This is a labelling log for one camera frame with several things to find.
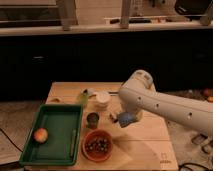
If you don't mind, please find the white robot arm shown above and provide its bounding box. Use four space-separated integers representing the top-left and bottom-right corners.
118 70 213 137

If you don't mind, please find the white paper cup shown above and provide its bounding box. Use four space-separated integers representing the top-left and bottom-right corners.
96 92 111 107

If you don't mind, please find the small metal cup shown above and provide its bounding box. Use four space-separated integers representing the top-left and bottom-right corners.
86 113 99 129

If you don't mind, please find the wooden table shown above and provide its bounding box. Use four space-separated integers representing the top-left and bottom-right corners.
26 82 178 171

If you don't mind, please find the orange bowl of beads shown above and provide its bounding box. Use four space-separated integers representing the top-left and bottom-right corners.
82 129 113 162

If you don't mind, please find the green plastic bottle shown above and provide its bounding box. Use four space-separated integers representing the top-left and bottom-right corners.
78 89 89 107

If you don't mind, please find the green pen in tray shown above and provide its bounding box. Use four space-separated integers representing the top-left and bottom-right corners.
70 130 76 157

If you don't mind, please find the green plastic tray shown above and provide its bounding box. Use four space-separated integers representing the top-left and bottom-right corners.
19 104 83 166

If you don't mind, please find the red yellow apple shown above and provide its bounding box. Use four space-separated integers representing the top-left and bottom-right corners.
33 128 48 143

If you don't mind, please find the black floor cable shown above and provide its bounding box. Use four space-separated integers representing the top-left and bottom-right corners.
0 128 24 154

